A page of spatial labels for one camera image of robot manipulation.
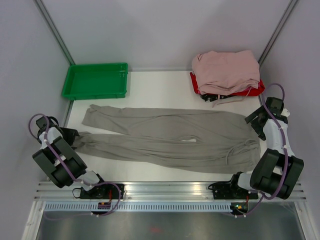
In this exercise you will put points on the red folded garment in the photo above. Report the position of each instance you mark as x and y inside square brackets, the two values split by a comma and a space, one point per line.
[250, 91]

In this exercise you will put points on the green plastic tray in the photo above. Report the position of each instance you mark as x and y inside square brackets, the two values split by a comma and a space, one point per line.
[96, 81]

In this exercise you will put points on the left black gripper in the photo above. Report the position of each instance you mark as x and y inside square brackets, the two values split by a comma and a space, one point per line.
[71, 134]

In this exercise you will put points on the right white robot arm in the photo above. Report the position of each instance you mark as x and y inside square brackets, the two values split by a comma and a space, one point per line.
[278, 170]

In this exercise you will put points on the slotted grey cable duct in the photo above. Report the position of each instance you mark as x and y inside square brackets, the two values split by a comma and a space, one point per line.
[221, 207]

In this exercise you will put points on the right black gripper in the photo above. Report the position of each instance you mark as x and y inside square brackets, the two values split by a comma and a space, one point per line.
[251, 117]

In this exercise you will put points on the grey trousers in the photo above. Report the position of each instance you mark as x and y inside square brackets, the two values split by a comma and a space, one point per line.
[204, 141]

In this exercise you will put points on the dark patterned folded garment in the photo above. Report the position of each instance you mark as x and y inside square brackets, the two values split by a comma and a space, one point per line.
[214, 97]

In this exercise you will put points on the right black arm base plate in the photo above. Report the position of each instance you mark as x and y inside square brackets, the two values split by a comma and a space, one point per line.
[229, 191]

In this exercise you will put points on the aluminium frame post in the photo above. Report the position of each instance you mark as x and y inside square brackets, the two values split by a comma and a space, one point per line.
[278, 30]
[54, 31]

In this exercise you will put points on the left aluminium frame post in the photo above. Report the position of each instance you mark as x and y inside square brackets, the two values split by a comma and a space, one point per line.
[54, 31]

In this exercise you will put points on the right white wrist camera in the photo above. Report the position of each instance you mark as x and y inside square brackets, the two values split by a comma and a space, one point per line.
[285, 115]

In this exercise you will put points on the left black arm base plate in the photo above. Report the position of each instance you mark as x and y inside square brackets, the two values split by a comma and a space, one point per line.
[103, 192]

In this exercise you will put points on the pink folded trousers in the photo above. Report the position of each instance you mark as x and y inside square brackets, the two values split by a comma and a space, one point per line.
[226, 73]

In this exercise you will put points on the right aluminium frame post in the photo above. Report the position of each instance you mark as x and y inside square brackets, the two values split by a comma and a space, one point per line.
[278, 30]

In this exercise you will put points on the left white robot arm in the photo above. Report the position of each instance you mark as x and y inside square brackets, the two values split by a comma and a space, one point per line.
[57, 157]

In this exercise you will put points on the aluminium mounting rail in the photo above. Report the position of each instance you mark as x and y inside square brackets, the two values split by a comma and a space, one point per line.
[135, 191]

